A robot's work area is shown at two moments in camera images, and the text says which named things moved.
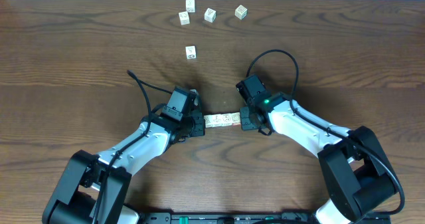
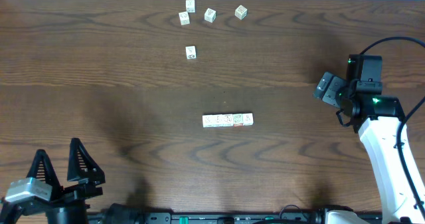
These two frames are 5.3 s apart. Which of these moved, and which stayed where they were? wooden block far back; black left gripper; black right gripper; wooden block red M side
Moved: black left gripper; black right gripper
Stayed: wooden block far back; wooden block red M side
